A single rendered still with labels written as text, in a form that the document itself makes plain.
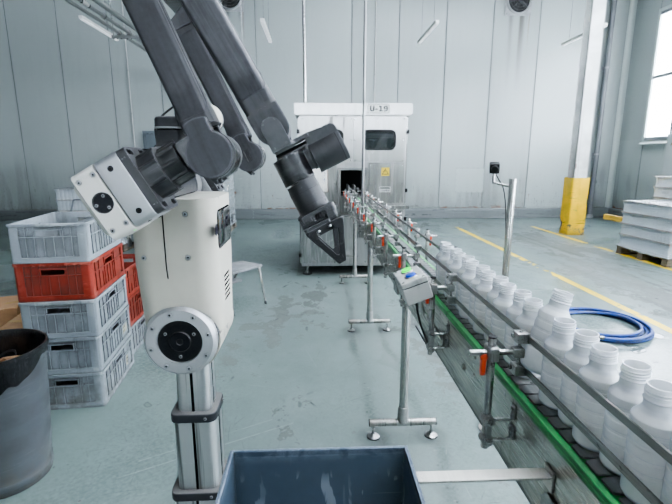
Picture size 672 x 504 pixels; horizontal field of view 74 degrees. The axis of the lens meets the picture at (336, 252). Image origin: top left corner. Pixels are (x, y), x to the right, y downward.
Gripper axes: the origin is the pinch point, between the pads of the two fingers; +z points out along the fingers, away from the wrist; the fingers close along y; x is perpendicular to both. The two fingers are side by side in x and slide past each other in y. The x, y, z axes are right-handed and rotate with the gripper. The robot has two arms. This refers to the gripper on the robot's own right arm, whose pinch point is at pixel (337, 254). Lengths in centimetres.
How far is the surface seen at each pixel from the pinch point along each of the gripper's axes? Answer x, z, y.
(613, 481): -19, 43, -25
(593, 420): -22.8, 38.4, -18.9
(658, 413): -26, 32, -30
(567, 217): -451, 260, 742
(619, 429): -23, 37, -24
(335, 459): 17.1, 31.3, -6.6
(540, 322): -28.6, 29.8, -0.6
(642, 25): -880, -1, 917
